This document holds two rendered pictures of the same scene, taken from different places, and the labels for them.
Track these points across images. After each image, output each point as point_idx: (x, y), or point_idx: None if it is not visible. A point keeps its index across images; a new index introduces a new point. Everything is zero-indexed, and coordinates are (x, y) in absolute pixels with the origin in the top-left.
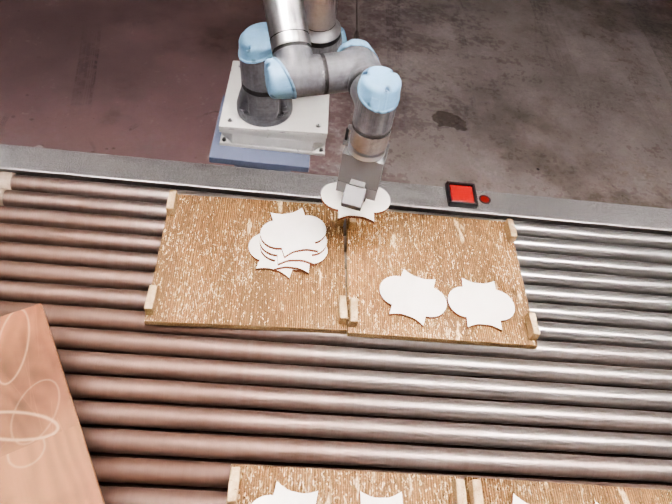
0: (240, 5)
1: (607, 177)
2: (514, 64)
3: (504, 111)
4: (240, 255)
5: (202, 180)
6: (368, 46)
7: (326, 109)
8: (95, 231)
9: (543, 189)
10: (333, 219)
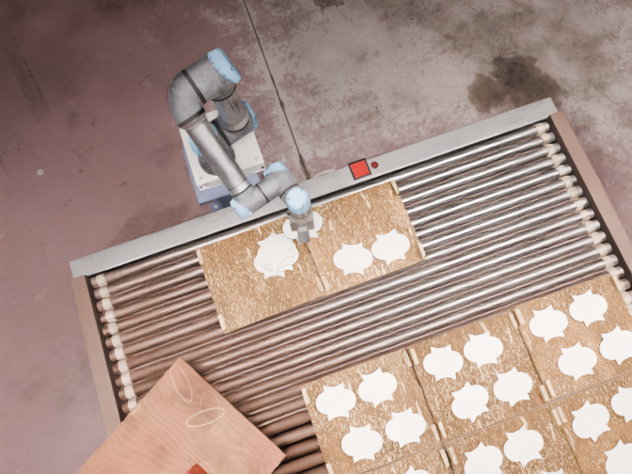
0: None
1: (467, 1)
2: None
3: None
4: (252, 274)
5: (206, 229)
6: (280, 166)
7: (255, 141)
8: (169, 292)
9: (419, 38)
10: None
